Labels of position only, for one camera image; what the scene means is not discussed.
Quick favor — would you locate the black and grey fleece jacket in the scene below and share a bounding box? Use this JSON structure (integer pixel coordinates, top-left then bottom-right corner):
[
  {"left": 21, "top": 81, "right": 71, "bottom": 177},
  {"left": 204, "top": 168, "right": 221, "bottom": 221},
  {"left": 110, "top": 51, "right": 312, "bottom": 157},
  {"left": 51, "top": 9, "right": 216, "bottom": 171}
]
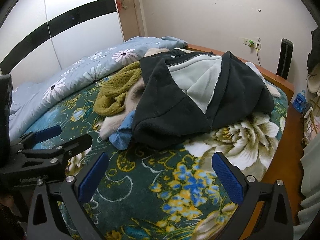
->
[{"left": 132, "top": 49, "right": 274, "bottom": 150}]

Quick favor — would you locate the light blue floral quilt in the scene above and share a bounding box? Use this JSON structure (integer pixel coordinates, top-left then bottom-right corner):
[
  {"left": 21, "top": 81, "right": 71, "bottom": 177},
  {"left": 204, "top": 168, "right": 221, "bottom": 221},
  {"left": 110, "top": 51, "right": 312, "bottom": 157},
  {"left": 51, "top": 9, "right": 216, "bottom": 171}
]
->
[{"left": 9, "top": 36, "right": 187, "bottom": 140}]

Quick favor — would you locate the blue cloth garment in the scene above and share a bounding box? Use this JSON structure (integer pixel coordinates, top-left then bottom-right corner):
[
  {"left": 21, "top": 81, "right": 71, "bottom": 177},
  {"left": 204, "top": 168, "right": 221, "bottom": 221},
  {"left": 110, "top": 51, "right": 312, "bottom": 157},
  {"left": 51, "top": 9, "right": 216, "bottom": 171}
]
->
[{"left": 108, "top": 111, "right": 135, "bottom": 151}]

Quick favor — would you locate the olive green knit sweater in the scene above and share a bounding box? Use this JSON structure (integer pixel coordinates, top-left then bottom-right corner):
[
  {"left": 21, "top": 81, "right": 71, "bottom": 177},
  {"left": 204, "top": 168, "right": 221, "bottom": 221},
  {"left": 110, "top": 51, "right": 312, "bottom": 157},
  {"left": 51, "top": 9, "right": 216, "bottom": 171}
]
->
[{"left": 93, "top": 61, "right": 142, "bottom": 116}]

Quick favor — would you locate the beige fuzzy garment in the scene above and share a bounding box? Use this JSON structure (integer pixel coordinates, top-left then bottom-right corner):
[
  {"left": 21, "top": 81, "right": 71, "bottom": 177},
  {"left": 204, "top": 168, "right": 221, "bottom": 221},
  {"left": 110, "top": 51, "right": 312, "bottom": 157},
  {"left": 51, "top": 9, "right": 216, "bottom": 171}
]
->
[{"left": 99, "top": 48, "right": 176, "bottom": 140}]

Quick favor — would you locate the green floral bed blanket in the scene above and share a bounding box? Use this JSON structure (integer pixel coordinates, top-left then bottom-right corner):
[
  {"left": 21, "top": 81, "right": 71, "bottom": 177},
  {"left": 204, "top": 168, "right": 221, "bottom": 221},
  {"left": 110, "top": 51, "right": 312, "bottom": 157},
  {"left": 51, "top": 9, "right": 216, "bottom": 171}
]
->
[{"left": 15, "top": 77, "right": 290, "bottom": 240}]

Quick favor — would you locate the white black striped wardrobe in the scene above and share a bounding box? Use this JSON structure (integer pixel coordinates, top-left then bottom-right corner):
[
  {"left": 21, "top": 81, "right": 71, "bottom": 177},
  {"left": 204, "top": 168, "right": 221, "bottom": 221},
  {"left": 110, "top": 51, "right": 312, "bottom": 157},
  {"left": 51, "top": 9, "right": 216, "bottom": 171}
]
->
[{"left": 1, "top": 0, "right": 124, "bottom": 86}]

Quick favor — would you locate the blue liquid bottle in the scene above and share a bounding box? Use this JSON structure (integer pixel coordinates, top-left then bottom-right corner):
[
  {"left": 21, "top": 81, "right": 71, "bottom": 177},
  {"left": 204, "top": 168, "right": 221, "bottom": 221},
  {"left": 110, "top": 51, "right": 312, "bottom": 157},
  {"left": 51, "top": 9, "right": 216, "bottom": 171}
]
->
[{"left": 293, "top": 89, "right": 306, "bottom": 113}]

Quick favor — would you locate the wooden door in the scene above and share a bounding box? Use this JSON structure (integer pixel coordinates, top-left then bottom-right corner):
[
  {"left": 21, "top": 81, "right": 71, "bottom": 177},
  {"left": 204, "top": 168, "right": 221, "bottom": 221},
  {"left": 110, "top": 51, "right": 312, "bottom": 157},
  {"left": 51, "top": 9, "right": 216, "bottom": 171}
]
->
[{"left": 116, "top": 0, "right": 140, "bottom": 41}]

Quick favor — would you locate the black tower speaker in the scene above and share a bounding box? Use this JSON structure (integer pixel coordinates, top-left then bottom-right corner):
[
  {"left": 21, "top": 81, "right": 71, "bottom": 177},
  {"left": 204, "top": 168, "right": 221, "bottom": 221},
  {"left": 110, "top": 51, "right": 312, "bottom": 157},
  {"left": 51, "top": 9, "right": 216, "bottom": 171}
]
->
[{"left": 276, "top": 38, "right": 293, "bottom": 80}]

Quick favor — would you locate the wooden bed frame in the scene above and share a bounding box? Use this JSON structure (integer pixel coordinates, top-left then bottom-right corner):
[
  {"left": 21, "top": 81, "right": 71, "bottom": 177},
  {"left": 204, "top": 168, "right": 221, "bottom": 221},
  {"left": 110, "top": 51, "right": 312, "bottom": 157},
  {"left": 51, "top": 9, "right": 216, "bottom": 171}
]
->
[{"left": 186, "top": 43, "right": 304, "bottom": 230}]

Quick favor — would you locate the wall power outlet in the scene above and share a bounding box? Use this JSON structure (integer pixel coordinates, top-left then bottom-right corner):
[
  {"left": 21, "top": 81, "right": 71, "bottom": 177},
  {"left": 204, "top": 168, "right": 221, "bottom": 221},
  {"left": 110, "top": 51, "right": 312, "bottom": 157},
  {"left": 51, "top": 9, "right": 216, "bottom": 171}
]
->
[{"left": 243, "top": 38, "right": 261, "bottom": 50}]

